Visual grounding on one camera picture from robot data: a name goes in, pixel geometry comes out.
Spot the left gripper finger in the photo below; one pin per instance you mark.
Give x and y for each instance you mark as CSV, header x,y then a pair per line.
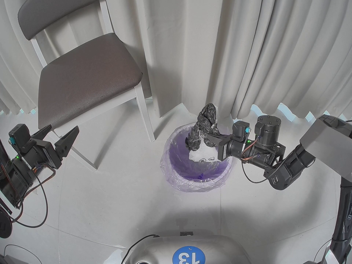
x,y
41,135
64,146

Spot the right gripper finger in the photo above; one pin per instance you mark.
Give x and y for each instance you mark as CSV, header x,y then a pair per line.
x,y
217,140

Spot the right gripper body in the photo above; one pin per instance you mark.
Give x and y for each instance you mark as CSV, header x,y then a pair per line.
x,y
231,148

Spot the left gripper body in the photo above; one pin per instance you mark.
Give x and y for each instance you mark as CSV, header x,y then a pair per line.
x,y
45,155

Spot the clear printed wrapper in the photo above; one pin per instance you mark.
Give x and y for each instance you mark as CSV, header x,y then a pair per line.
x,y
199,154

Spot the black plastic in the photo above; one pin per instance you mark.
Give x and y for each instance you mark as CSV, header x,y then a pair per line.
x,y
205,120

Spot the purple plastic bag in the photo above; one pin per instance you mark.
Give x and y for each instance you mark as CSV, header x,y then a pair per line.
x,y
181,161

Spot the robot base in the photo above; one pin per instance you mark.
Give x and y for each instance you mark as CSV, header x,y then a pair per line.
x,y
220,249

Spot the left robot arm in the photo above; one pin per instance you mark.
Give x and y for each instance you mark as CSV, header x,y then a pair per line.
x,y
13,180

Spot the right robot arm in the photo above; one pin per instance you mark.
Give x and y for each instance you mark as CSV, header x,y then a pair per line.
x,y
268,131

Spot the white trash bin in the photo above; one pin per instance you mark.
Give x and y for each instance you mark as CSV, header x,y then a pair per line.
x,y
198,182

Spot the grey padded white chair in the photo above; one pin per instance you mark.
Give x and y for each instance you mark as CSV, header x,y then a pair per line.
x,y
88,76

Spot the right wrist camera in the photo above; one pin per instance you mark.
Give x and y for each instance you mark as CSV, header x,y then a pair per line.
x,y
240,129

